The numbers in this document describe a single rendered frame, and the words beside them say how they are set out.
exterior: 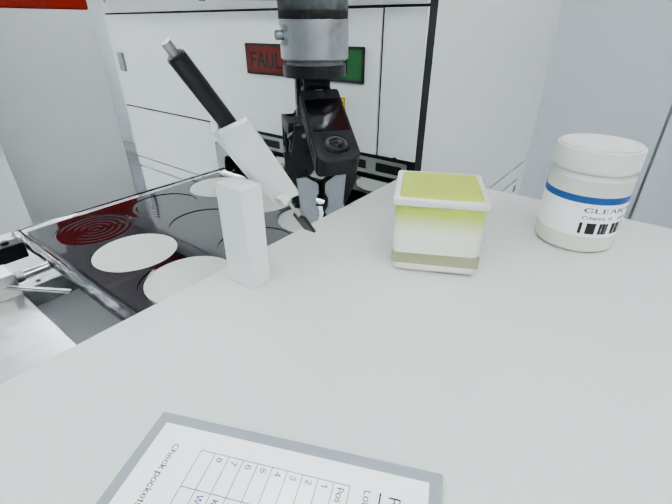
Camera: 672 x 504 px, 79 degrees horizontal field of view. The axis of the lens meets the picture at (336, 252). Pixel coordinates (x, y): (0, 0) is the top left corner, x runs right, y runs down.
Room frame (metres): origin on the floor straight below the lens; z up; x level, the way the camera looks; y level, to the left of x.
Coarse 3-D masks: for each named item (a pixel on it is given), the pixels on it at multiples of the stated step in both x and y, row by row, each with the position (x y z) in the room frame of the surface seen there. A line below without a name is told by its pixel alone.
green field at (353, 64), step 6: (348, 54) 0.64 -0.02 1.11; (354, 54) 0.64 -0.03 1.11; (360, 54) 0.63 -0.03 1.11; (348, 60) 0.64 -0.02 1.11; (354, 60) 0.64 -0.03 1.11; (360, 60) 0.63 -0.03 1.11; (348, 66) 0.64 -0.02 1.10; (354, 66) 0.64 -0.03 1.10; (360, 66) 0.63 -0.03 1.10; (348, 72) 0.64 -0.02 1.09; (354, 72) 0.64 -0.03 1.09; (360, 72) 0.63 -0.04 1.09; (336, 78) 0.66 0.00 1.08; (342, 78) 0.65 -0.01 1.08; (348, 78) 0.64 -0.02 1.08; (354, 78) 0.64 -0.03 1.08; (360, 78) 0.63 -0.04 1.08
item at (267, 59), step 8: (248, 48) 0.77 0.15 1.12; (256, 48) 0.76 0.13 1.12; (264, 48) 0.75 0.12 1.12; (272, 48) 0.74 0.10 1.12; (280, 48) 0.73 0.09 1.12; (248, 56) 0.78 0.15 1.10; (256, 56) 0.76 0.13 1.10; (264, 56) 0.75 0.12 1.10; (272, 56) 0.74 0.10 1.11; (280, 56) 0.73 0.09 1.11; (248, 64) 0.78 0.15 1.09; (256, 64) 0.76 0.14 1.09; (264, 64) 0.75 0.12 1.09; (272, 64) 0.74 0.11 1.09; (280, 64) 0.73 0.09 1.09; (272, 72) 0.74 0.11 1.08; (280, 72) 0.73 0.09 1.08
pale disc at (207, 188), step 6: (204, 180) 0.72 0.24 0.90; (210, 180) 0.72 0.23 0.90; (216, 180) 0.72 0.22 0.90; (192, 186) 0.69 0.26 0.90; (198, 186) 0.69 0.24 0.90; (204, 186) 0.69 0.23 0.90; (210, 186) 0.69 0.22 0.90; (192, 192) 0.66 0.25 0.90; (198, 192) 0.66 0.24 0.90; (204, 192) 0.66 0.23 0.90; (210, 192) 0.66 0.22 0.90
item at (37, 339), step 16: (0, 304) 0.36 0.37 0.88; (16, 304) 0.36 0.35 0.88; (32, 304) 0.36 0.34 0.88; (0, 320) 0.34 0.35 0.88; (16, 320) 0.34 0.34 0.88; (32, 320) 0.34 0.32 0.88; (48, 320) 0.34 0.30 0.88; (0, 336) 0.31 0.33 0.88; (16, 336) 0.31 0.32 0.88; (32, 336) 0.31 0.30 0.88; (48, 336) 0.31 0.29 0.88; (64, 336) 0.31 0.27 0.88; (0, 352) 0.29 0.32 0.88; (16, 352) 0.29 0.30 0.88; (32, 352) 0.29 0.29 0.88; (48, 352) 0.29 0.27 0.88; (0, 368) 0.27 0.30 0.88; (16, 368) 0.27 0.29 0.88
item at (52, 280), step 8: (56, 272) 0.48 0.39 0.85; (32, 280) 0.46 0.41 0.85; (40, 280) 0.46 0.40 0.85; (48, 280) 0.46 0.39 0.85; (56, 280) 0.47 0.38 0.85; (64, 280) 0.47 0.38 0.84; (72, 288) 0.48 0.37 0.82; (32, 296) 0.44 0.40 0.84; (40, 296) 0.45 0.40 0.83; (48, 296) 0.45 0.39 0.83; (56, 296) 0.46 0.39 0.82; (40, 304) 0.44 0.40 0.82
